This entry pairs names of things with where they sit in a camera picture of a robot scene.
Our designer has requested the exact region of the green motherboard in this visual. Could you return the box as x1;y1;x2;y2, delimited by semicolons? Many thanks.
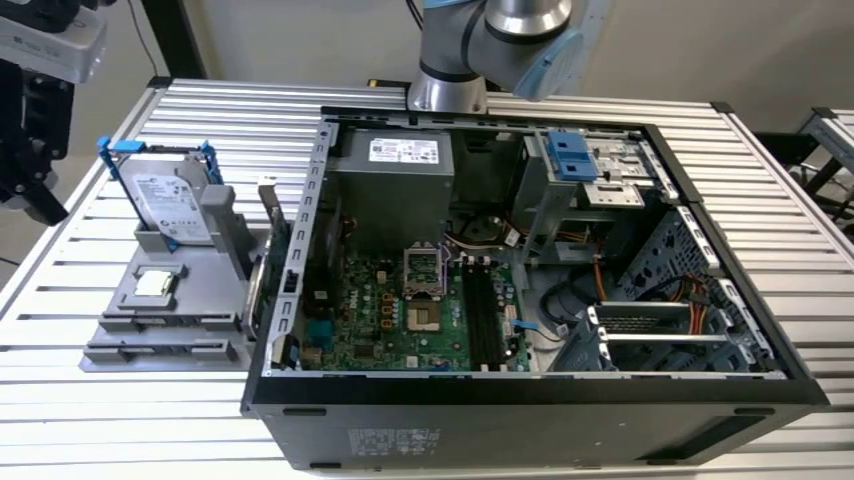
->
299;249;535;374

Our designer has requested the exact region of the black open PC case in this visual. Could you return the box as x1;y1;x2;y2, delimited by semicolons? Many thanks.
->
239;104;832;471

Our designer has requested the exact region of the grey power supply unit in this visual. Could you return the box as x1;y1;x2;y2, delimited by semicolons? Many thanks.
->
329;128;456;251

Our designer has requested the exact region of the perforated grey disk bay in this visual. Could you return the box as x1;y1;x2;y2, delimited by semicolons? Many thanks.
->
552;299;762;374

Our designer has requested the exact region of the metal side table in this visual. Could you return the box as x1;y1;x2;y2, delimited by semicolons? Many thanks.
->
786;107;854;221

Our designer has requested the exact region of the thin orange wire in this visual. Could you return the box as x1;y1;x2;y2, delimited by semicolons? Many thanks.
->
590;252;610;304

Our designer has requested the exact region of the metal socket cover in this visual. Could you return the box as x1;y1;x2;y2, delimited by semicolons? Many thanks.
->
403;242;447;296

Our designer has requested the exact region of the CPU socket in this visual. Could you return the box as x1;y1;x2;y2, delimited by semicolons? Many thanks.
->
404;298;443;335

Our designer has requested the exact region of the grey parts rack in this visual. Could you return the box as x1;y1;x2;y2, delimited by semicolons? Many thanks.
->
79;184;265;374

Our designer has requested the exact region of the green graphics card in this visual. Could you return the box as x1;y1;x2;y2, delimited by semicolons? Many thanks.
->
240;174;295;341

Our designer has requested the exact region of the black RAM slot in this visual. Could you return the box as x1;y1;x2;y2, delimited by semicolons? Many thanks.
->
463;257;488;371
480;257;507;371

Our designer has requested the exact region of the thin black wall cable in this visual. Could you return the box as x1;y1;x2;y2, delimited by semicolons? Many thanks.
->
129;0;161;76

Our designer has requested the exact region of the blue drive latch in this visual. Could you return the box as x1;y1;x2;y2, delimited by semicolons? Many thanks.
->
543;130;595;182

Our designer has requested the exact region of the orange and yellow wire bundle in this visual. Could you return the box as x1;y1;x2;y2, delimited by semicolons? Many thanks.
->
670;277;715;336

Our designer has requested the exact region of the RAM stick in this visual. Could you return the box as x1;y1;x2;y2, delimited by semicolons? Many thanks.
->
119;339;227;352
131;312;235;325

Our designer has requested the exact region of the black upright post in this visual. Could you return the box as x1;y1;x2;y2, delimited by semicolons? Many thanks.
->
143;0;208;81

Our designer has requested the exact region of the silver CPU chip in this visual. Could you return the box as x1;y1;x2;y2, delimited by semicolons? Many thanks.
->
132;269;179;297

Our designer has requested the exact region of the grey metal disk bay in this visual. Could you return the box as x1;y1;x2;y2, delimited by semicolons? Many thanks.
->
512;127;662;261

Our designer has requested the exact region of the copper CPU cooler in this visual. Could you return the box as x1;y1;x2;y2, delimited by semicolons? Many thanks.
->
444;212;508;249

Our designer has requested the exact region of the black looped wire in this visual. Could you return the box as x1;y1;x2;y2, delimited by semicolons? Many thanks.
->
543;279;595;329

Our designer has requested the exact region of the hard disk in blue carrier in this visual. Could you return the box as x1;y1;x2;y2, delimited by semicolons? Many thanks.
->
96;138;221;249

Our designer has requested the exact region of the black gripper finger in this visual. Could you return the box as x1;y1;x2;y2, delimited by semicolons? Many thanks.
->
0;169;71;226

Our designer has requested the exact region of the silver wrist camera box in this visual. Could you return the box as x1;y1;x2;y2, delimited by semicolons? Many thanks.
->
0;0;108;84

